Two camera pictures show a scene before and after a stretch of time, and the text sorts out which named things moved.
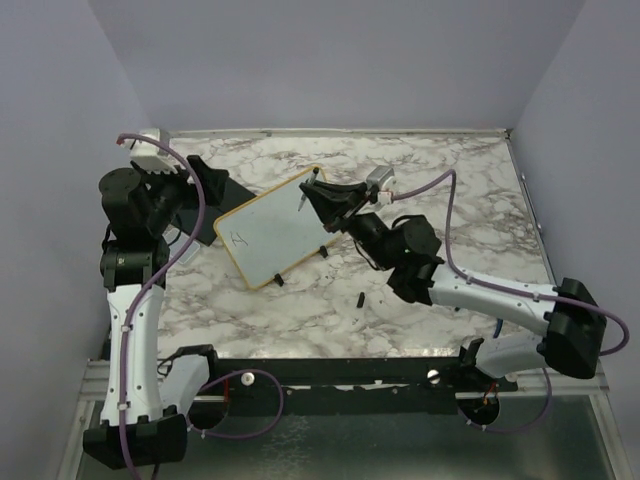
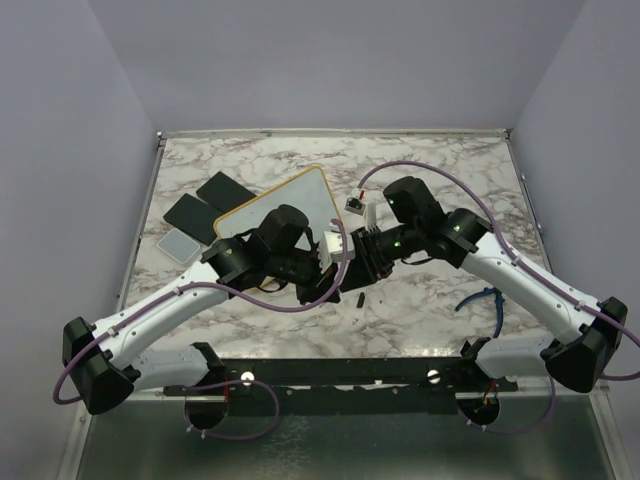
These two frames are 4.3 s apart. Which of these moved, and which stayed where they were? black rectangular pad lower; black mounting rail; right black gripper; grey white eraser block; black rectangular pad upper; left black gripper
Moved: right black gripper; left black gripper
Stayed: black rectangular pad upper; grey white eraser block; black rectangular pad lower; black mounting rail
